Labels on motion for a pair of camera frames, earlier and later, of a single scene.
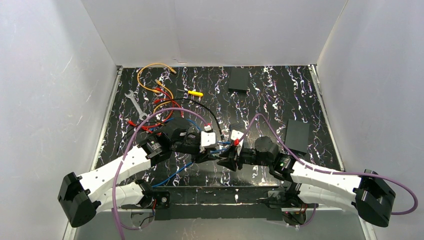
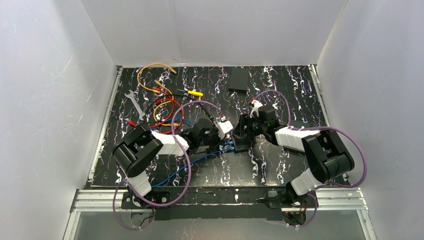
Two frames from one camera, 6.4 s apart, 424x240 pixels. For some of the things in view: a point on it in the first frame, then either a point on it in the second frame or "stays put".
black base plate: x=219 y=203 stays put
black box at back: x=239 y=78 stays put
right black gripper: x=236 y=157 to x=242 y=133
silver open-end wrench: x=142 y=116 stays put
